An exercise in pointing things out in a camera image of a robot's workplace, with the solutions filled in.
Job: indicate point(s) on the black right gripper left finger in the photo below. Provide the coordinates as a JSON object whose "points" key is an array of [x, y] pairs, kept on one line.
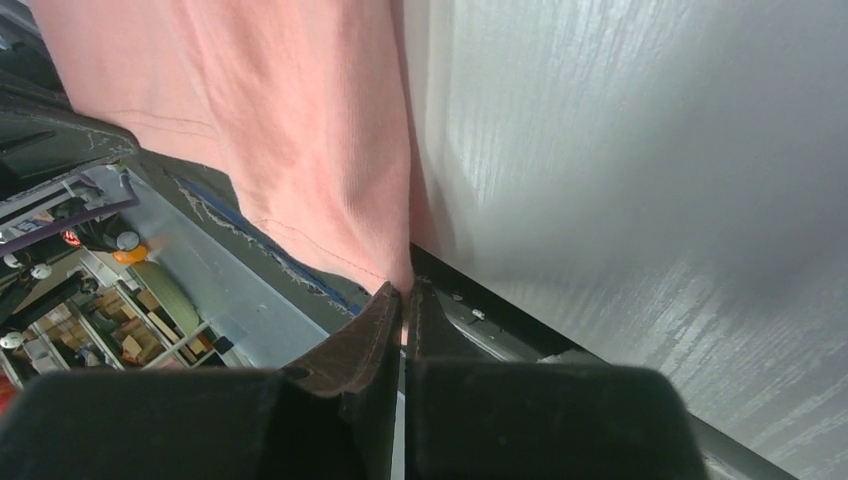
{"points": [[329, 414]]}

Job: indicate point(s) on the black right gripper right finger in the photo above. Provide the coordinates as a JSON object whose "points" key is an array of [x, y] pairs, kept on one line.
{"points": [[469, 416]]}

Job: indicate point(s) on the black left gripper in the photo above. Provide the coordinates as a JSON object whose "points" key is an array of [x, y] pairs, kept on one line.
{"points": [[43, 139]]}

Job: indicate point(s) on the salmon pink t-shirt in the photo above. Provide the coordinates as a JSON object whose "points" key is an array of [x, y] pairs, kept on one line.
{"points": [[301, 104]]}

